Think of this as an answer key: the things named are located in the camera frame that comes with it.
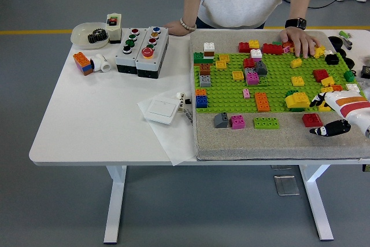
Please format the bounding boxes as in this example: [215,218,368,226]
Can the green flat plate brick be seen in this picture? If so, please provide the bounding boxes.
[247,79,270,87]

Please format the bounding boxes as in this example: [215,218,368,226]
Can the white table leg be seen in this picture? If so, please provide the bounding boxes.
[103,165,127,244]
[299,164,335,241]

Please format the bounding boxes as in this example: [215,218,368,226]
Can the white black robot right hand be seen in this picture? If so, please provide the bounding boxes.
[309,90,370,138]

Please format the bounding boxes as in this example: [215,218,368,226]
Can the grey-brown mat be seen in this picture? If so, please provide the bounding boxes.
[188,30,370,161]

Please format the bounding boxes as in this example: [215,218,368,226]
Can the emergency stop control box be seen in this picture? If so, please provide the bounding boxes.
[135,25,169,79]

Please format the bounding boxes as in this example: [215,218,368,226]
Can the orange blue purple brick stack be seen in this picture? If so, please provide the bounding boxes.
[72,51,94,76]

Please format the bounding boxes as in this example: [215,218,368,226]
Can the dark green thick brick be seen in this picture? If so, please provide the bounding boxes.
[286,90,306,113]

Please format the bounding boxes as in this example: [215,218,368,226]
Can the red long brick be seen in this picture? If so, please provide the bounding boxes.
[262,43,284,55]

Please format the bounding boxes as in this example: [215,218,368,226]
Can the beaded bracelet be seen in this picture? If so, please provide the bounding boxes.
[179,17,198,31]

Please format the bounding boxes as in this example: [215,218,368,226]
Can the white printed label strip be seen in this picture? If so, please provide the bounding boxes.
[181,108,194,127]

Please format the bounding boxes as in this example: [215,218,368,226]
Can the person's right hand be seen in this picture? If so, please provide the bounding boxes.
[164,21,190,36]

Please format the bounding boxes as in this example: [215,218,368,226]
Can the lime green long plate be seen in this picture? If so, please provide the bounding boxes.
[253,117,280,130]

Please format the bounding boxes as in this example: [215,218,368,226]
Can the white paper sheet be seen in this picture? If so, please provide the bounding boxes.
[136,90,200,167]

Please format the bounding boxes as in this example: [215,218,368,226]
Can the white bowl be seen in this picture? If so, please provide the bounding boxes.
[70,21,110,50]

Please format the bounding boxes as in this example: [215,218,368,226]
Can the green studded baseplate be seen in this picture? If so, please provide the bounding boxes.
[193,53,367,114]

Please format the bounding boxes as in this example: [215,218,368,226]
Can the metal floor plate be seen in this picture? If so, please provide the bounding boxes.
[273,174,301,197]

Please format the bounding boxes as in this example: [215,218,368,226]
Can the large yellow slope brick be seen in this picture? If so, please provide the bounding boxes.
[284,92,311,110]

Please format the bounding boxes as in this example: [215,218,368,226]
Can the white pipe tee fitting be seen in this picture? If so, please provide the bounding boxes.
[89,53,112,73]

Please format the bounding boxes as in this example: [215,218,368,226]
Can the white wall switch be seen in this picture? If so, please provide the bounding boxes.
[143,98,179,126]

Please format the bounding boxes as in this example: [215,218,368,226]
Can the dark green flat brick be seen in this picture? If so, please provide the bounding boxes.
[193,51,214,65]

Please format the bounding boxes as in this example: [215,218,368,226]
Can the magenta square brick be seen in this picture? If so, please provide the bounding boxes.
[230,115,246,130]
[245,72,260,86]

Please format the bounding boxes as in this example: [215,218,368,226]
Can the black wristwatch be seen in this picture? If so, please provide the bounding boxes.
[285,17,307,31]

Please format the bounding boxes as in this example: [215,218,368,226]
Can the black gears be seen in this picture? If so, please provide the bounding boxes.
[87,28,110,45]

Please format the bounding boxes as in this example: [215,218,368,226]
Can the red slope brick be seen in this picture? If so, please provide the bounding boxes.
[302,113,324,128]

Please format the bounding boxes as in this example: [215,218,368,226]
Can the cream switch box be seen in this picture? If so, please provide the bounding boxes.
[105,13,123,45]

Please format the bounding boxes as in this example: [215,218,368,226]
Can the white brown brick stack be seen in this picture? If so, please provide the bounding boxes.
[203,42,216,59]

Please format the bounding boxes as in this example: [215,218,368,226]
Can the blue square brick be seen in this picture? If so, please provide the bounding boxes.
[195,95,209,109]

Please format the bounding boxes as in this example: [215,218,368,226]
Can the white labelled cylinder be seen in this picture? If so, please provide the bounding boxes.
[175,91,186,114]

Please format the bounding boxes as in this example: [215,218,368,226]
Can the dark grey slope brick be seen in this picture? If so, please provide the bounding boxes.
[256,61,269,76]
[213,112,229,129]

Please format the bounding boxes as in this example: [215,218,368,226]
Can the person's left hand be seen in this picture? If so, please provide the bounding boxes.
[279,27,321,58]

